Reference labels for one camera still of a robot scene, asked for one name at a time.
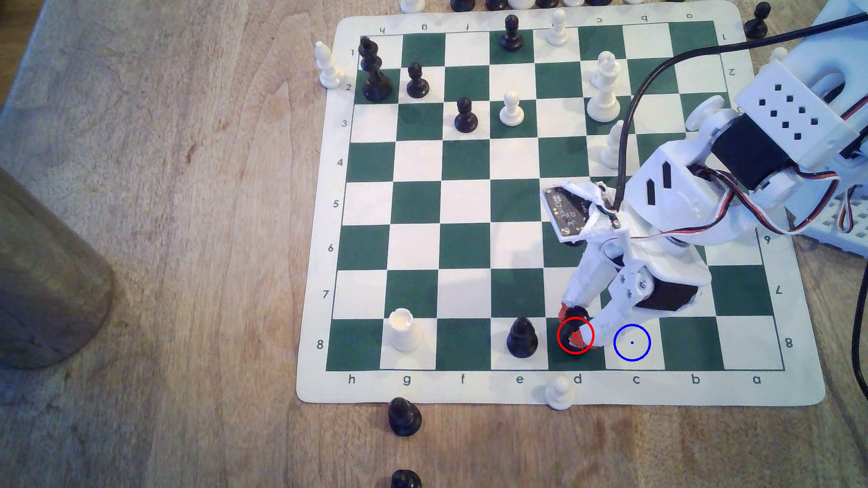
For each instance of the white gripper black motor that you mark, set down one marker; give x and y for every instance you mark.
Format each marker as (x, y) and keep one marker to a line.
(668, 265)

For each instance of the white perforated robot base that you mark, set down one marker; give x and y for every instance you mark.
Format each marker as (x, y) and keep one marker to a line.
(837, 217)

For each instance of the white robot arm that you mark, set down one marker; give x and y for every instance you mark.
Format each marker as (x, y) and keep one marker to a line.
(786, 101)

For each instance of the black chess bishop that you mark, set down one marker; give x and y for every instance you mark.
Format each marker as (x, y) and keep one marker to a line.
(522, 339)

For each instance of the white chess pawn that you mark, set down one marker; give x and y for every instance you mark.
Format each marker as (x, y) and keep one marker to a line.
(559, 393)
(557, 30)
(512, 110)

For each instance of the white chess bishop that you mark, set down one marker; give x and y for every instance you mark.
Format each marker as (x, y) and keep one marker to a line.
(612, 149)
(329, 66)

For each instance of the green white chess mat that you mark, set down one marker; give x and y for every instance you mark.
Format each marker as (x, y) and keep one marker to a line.
(420, 251)

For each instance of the tall white chess queen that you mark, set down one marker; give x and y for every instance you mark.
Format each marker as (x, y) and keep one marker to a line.
(603, 91)

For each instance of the white chess rook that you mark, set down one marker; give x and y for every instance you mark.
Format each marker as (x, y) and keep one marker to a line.
(405, 331)

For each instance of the black chess pawn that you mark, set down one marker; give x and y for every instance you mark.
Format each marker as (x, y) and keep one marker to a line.
(405, 417)
(756, 22)
(417, 81)
(511, 35)
(405, 480)
(466, 116)

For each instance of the camera circuit board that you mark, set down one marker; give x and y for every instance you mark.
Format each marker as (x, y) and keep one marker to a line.
(568, 209)

